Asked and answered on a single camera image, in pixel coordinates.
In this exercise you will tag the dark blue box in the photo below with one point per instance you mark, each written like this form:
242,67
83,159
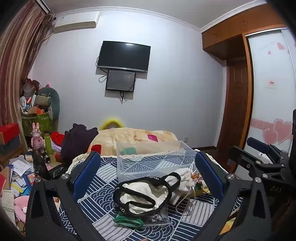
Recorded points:
10,146

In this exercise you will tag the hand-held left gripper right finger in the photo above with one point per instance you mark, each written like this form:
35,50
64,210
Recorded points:
209,173

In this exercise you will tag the clear plastic box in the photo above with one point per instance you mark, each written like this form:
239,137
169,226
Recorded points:
138,168

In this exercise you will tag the wall-mounted television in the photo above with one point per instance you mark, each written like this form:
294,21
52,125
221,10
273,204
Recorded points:
123,56

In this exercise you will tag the pink heart decal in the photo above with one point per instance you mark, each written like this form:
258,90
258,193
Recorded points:
281,131

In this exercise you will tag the brown wooden door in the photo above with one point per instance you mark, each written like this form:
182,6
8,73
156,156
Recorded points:
234,104

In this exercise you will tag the small paper note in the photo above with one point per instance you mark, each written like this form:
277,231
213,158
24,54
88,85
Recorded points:
270,83

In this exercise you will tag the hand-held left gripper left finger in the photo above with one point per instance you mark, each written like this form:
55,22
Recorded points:
86,171

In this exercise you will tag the beige printed blanket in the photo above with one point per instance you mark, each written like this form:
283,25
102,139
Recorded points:
129,139

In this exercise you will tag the red cloth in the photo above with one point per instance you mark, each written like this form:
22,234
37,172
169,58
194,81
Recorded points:
57,138

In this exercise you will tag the pile of papers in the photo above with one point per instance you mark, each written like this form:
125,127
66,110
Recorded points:
19,171

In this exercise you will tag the yellow plush item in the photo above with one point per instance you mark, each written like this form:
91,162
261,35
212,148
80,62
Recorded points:
110,122

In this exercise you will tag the dark purple garment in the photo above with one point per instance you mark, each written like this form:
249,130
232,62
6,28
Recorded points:
74,143

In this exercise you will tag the pile of household clutter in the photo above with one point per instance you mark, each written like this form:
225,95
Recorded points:
31,102

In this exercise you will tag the orange object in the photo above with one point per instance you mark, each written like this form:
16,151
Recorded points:
227,226

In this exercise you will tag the white air conditioner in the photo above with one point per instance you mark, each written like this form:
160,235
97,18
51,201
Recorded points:
76,22

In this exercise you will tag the small wall monitor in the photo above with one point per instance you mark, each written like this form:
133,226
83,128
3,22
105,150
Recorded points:
120,80

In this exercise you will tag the white wall socket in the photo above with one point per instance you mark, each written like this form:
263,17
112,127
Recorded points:
186,139

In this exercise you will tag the green bottle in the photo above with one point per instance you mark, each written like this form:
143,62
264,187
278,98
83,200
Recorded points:
48,143

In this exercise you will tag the white cloth bag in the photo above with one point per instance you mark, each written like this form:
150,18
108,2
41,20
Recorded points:
138,188

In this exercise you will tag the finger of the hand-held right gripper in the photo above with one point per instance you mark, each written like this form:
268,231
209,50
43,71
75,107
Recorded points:
245,160
256,142

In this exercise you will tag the black plastic bag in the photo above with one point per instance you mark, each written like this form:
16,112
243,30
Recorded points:
56,172

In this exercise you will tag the red box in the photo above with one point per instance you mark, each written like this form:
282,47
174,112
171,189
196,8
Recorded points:
9,131

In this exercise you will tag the grey plush cushion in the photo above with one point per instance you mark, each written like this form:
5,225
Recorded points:
52,102

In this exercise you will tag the green knit cloth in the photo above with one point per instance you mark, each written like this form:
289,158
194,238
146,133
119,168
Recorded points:
127,221

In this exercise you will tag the striped brown curtain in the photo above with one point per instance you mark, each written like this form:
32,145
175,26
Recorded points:
16,69

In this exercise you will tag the pink rabbit figure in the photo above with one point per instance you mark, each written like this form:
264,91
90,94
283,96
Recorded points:
37,139

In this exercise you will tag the pink plush toy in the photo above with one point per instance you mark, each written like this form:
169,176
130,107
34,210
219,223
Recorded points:
20,208

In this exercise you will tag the wooden wardrobe white doors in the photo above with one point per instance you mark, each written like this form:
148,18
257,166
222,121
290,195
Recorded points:
266,58

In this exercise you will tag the black flashlight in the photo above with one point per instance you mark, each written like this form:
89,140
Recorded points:
44,155

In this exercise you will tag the green storage bin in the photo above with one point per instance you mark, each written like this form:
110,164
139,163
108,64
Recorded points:
39,124

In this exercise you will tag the blue white patterned tablecloth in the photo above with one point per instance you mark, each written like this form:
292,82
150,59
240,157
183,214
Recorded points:
104,204

